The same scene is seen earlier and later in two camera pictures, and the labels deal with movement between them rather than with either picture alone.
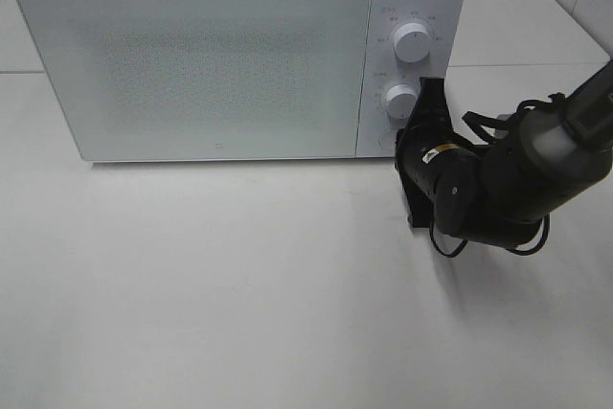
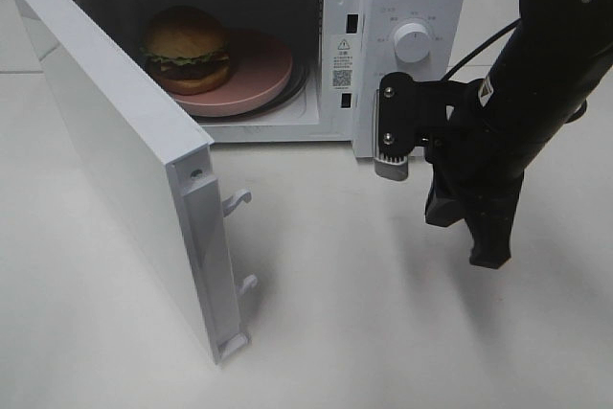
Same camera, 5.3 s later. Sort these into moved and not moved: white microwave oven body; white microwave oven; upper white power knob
Moved: white microwave oven
Not moved: white microwave oven body; upper white power knob
